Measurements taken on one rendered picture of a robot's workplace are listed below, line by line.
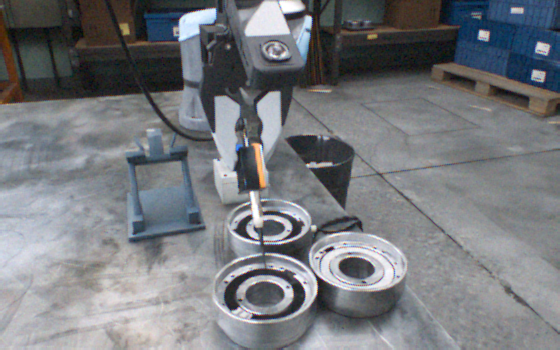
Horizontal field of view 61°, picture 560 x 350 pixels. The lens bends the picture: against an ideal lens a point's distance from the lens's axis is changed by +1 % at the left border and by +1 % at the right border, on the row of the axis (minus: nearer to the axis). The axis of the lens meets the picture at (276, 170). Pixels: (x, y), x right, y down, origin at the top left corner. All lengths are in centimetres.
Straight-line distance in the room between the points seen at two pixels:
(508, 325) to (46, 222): 149
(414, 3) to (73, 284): 428
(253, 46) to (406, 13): 422
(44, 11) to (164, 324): 386
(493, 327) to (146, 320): 143
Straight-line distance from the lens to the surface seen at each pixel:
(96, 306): 55
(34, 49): 456
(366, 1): 497
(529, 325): 185
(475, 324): 178
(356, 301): 49
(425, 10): 471
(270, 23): 43
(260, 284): 50
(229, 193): 69
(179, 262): 59
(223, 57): 47
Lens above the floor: 115
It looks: 26 degrees down
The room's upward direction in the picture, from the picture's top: straight up
